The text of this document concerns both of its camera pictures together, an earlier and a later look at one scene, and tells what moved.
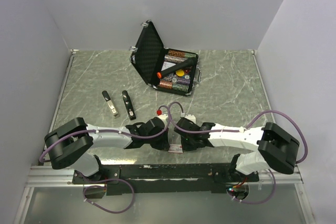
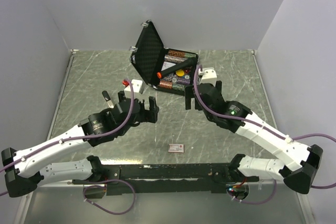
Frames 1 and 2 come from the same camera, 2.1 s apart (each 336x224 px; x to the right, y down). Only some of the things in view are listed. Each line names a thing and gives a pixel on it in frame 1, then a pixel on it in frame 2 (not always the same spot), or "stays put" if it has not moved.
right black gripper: (186, 148) -> (189, 94)
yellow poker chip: (180, 73) stays put
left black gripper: (164, 144) -> (150, 115)
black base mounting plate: (164, 179) stays put
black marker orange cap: (182, 64) stays put
